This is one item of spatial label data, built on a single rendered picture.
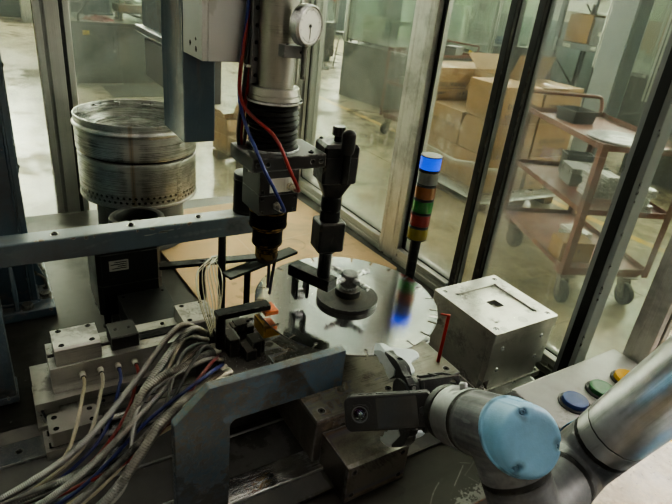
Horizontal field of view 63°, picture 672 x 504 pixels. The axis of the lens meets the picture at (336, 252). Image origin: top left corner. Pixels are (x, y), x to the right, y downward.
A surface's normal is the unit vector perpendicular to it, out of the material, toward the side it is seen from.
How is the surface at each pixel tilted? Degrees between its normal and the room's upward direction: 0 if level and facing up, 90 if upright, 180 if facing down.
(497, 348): 90
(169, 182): 90
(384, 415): 61
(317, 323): 0
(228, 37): 90
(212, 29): 90
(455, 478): 0
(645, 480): 0
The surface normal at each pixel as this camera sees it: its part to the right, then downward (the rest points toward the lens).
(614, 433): -0.77, 0.18
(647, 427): -0.47, 0.46
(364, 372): 0.11, -0.89
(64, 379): 0.51, 0.43
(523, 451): 0.33, -0.10
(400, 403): -0.14, -0.07
